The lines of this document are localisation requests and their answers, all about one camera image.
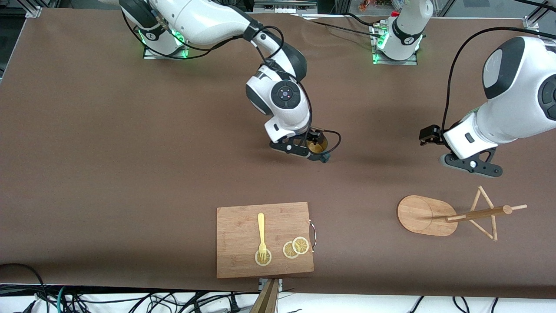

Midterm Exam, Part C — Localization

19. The teal cup yellow inside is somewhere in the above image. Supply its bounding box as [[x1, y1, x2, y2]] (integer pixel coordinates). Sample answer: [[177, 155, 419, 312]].
[[306, 139, 331, 164]]

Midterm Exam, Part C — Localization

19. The wooden cup rack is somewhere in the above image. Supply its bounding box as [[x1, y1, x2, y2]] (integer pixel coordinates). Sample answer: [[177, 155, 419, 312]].
[[397, 186, 528, 242]]

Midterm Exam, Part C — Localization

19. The yellow plastic fork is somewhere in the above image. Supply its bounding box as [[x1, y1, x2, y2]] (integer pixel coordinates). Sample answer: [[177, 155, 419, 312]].
[[257, 213, 268, 261]]

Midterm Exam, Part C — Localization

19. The wooden cutting board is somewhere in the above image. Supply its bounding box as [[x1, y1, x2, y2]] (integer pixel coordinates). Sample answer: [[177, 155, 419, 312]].
[[216, 201, 315, 279]]

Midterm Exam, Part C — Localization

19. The wooden beam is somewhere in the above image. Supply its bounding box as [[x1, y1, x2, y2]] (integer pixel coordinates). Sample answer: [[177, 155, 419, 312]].
[[250, 278, 279, 313]]

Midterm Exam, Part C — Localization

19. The brown table cover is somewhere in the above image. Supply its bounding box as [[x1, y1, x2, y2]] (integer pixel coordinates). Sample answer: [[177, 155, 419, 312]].
[[0, 8, 556, 300]]

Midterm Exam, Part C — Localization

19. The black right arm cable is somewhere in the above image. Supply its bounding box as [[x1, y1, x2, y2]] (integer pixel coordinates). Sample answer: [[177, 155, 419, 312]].
[[121, 9, 342, 155]]

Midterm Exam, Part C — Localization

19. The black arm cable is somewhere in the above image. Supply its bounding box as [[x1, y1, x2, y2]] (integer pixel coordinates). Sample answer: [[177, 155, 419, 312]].
[[121, 9, 342, 155], [442, 27, 556, 127]]

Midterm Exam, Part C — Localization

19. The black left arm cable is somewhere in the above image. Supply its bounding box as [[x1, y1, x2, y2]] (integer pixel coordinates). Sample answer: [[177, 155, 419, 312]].
[[442, 27, 556, 127]]

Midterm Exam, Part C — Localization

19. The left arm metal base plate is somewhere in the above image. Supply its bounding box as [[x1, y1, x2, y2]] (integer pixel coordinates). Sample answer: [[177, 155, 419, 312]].
[[373, 22, 418, 66]]

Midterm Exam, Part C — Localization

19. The black cable on table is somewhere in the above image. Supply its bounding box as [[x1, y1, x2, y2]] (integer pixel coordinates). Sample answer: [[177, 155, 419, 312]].
[[300, 17, 379, 38]]

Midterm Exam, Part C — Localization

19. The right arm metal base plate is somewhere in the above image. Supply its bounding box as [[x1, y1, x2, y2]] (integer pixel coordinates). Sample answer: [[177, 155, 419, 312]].
[[143, 20, 192, 60]]

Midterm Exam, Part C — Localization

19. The black looped floor cable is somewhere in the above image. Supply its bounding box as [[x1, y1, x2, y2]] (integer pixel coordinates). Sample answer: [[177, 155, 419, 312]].
[[0, 263, 49, 313]]

